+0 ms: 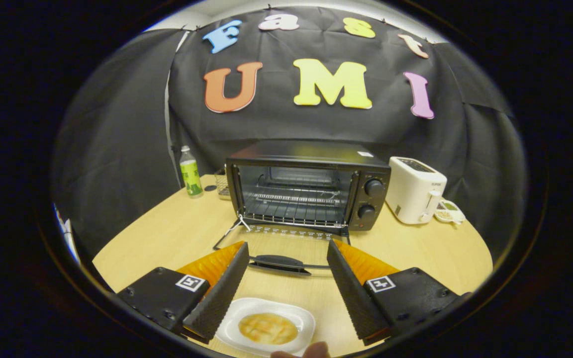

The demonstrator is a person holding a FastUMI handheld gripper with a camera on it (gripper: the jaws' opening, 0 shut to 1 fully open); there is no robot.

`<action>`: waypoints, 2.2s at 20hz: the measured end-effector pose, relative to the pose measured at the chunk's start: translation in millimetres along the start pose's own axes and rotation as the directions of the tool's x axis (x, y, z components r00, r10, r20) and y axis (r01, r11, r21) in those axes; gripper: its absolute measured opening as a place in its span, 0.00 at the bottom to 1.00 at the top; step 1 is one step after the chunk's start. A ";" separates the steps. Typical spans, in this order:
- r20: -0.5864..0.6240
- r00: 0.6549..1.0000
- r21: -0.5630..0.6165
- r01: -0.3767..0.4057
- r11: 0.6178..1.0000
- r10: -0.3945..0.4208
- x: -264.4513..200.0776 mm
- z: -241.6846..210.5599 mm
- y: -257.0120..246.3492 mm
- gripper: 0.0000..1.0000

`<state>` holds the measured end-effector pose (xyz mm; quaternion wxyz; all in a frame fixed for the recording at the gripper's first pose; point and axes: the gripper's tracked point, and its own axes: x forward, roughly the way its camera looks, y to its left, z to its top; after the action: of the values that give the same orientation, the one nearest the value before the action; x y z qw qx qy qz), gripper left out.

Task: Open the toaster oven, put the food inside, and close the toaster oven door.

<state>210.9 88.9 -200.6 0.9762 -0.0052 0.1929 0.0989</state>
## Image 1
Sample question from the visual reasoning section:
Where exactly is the white square plate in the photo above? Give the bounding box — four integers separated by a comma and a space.
215, 297, 316, 357

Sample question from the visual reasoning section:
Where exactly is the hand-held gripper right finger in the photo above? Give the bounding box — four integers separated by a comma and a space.
327, 240, 471, 346

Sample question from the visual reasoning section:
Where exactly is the green label plastic bottle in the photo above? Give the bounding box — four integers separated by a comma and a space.
179, 145, 203, 198

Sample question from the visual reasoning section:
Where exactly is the black backdrop cloth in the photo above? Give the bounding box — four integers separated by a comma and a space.
50, 5, 528, 259

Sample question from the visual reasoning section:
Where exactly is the white pop-up toaster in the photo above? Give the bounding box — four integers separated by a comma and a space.
385, 157, 448, 225

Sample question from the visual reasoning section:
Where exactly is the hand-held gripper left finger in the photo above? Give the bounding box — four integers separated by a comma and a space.
116, 241, 250, 344

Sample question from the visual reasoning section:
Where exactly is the small white green gadget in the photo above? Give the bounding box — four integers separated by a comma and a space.
434, 198, 466, 224

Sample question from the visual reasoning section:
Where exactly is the round golden bread bun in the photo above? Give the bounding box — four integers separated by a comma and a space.
238, 313, 298, 345

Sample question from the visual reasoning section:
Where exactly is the black toaster oven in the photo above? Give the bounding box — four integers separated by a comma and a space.
213, 140, 391, 277

